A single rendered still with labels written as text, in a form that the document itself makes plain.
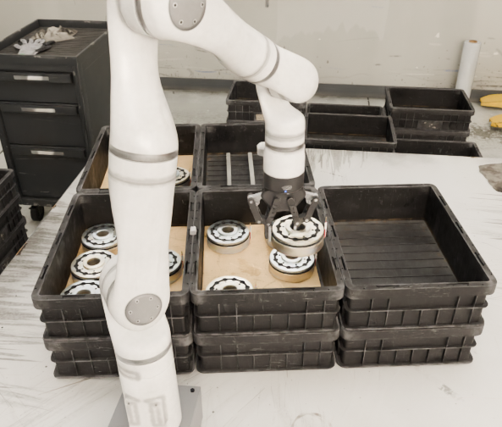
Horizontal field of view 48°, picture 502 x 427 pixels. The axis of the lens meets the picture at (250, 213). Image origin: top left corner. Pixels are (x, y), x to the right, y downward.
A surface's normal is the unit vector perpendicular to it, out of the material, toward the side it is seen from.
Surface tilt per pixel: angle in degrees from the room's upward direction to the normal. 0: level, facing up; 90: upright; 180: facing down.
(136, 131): 61
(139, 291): 81
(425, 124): 90
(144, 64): 66
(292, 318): 90
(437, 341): 90
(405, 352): 90
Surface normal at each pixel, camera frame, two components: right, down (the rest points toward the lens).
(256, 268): 0.00, -0.84
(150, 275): 0.54, 0.36
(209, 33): 0.75, 0.53
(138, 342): 0.02, -0.69
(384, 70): -0.12, 0.54
